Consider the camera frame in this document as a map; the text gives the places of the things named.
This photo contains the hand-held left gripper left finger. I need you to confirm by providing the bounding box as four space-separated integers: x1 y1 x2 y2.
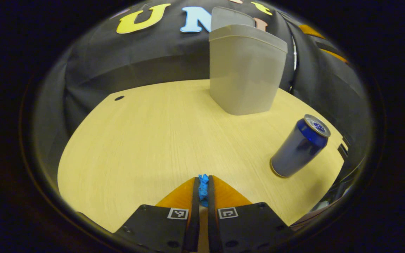
113 177 200 253

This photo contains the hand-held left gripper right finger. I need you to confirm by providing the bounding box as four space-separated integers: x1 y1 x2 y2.
207 175 295 253

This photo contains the blue paper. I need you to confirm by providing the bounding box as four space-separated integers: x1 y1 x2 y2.
198 174 210 208

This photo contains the white desktop garbage bin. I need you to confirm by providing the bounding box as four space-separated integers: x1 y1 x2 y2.
209 6 288 116

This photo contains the blue pop can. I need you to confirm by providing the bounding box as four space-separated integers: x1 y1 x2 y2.
270 114 331 178

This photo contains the black backdrop cloth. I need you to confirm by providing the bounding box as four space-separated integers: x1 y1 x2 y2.
37 0 370 162

